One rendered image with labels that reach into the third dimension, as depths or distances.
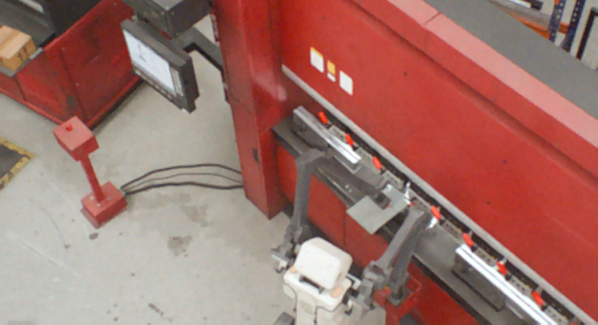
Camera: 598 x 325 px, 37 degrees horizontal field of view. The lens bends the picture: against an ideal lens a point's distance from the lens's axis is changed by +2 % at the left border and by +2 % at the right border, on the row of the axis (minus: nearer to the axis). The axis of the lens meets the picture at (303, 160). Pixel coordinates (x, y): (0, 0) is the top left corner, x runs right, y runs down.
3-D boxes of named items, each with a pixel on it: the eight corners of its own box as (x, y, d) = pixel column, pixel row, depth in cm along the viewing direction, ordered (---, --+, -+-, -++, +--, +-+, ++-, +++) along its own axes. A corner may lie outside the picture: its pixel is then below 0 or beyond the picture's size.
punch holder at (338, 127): (326, 128, 467) (326, 109, 454) (337, 120, 470) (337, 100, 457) (345, 145, 460) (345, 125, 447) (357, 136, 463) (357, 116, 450)
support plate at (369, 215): (346, 212, 448) (346, 211, 447) (383, 183, 457) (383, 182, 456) (371, 234, 439) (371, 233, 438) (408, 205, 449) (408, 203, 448)
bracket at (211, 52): (161, 55, 498) (158, 46, 492) (196, 34, 506) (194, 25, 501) (205, 94, 479) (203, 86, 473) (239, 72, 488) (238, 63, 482)
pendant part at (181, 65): (133, 71, 477) (118, 23, 448) (150, 60, 482) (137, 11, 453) (189, 115, 458) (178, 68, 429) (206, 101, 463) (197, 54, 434)
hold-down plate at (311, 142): (292, 132, 495) (292, 128, 493) (299, 126, 497) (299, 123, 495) (327, 163, 481) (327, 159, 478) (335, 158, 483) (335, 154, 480)
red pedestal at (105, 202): (79, 210, 575) (43, 131, 508) (112, 189, 584) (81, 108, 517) (96, 230, 565) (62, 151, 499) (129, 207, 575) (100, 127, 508)
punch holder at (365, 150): (351, 150, 458) (351, 131, 444) (363, 142, 461) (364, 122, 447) (372, 167, 450) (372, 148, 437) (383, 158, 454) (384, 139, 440)
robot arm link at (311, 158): (292, 150, 398) (305, 158, 391) (317, 146, 406) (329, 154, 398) (284, 238, 415) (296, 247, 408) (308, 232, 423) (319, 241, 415)
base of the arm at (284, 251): (269, 251, 410) (289, 264, 406) (276, 236, 409) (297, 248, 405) (276, 251, 418) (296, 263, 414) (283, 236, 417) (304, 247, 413)
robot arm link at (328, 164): (304, 156, 404) (319, 165, 396) (311, 146, 404) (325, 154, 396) (359, 190, 433) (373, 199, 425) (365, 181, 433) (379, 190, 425)
